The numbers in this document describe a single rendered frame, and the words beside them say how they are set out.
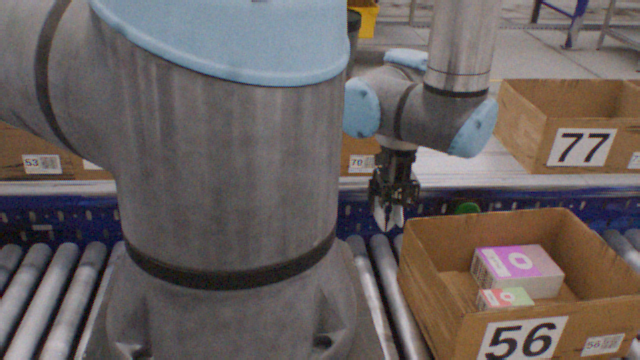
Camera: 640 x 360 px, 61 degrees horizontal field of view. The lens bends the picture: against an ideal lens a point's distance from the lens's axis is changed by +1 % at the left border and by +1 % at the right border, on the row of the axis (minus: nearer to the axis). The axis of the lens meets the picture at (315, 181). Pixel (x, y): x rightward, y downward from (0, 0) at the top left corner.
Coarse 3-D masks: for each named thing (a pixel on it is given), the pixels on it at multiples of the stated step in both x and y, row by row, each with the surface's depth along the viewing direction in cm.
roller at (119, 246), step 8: (120, 248) 131; (112, 256) 129; (112, 264) 126; (104, 280) 121; (104, 288) 119; (96, 296) 118; (96, 304) 115; (96, 312) 112; (88, 320) 112; (88, 328) 109; (88, 336) 107; (80, 344) 106; (80, 352) 104
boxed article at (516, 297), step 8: (504, 288) 117; (512, 288) 117; (520, 288) 117; (480, 296) 116; (488, 296) 115; (496, 296) 115; (504, 296) 115; (512, 296) 115; (520, 296) 115; (528, 296) 115; (480, 304) 116; (488, 304) 113; (496, 304) 113; (504, 304) 113; (512, 304) 113; (520, 304) 113; (528, 304) 113
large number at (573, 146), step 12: (564, 132) 139; (576, 132) 139; (588, 132) 139; (600, 132) 140; (612, 132) 140; (564, 144) 140; (576, 144) 141; (588, 144) 141; (600, 144) 142; (552, 156) 142; (564, 156) 142; (576, 156) 143; (588, 156) 143; (600, 156) 144
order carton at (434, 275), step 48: (432, 240) 122; (480, 240) 125; (528, 240) 128; (576, 240) 121; (432, 288) 105; (576, 288) 122; (624, 288) 108; (432, 336) 107; (480, 336) 97; (576, 336) 102; (624, 336) 105
